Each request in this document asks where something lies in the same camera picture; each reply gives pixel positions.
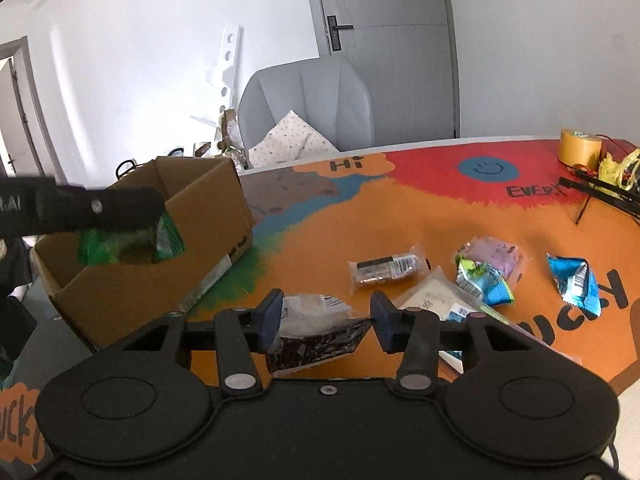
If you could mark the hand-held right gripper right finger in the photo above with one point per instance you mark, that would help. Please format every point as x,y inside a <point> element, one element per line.
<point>382,322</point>

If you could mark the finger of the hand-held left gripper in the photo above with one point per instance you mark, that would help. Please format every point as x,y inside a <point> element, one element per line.
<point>110,209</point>

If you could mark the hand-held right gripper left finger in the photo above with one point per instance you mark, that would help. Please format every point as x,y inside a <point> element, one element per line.
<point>270,320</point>

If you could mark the black clear snack packet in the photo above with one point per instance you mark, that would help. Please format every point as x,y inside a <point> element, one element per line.
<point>315,337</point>

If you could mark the cardboard box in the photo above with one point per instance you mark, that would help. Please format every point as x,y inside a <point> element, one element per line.
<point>140,290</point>

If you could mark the dark bar snack packet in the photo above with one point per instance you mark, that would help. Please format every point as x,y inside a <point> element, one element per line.
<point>387,267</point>

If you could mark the white snack packet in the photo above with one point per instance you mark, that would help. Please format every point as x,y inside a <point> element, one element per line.
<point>435,297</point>

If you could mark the colourful printed table mat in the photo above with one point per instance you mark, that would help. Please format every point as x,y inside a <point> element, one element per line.
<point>400,220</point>

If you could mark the green blue snack packet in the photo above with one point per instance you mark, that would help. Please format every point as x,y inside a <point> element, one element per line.
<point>482,281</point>

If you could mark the lilac snack packet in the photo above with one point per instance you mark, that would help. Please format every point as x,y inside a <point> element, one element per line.
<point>497,252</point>

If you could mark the dotted white pillow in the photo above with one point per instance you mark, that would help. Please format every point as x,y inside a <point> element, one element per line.
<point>290,142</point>

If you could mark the white foam board with holes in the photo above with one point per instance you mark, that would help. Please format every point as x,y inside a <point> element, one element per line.
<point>227,60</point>

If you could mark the grey chair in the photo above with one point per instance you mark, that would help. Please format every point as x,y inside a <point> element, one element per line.
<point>310,90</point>

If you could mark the black folding stand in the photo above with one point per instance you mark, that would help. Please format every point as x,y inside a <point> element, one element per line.
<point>605,187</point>

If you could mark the yellow tape roll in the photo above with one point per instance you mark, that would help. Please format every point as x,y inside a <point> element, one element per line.
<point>580,147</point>

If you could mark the grey door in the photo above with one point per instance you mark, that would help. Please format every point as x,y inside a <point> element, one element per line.
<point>390,10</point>

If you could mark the grey door frame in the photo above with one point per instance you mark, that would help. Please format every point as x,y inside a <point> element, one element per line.
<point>30,100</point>

